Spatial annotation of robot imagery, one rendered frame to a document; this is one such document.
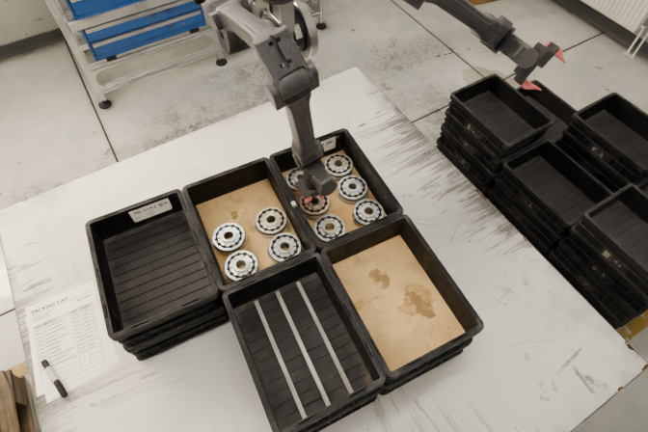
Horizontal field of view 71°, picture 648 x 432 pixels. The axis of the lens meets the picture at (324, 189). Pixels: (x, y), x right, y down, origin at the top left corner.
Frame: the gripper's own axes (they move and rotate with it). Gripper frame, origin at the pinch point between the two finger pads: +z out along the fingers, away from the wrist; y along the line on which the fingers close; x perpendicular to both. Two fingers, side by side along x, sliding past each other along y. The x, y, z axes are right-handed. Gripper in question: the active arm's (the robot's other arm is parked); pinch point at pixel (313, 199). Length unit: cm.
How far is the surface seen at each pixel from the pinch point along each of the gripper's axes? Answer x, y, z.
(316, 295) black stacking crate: -27.3, -15.9, 4.5
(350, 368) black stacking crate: -50, -19, 5
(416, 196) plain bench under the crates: -8.6, 39.0, 17.8
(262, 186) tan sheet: 16.7, -11.1, 3.8
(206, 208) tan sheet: 18.4, -31.3, 3.5
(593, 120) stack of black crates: -9, 154, 40
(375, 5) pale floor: 189, 168, 86
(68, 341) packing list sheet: 5, -86, 16
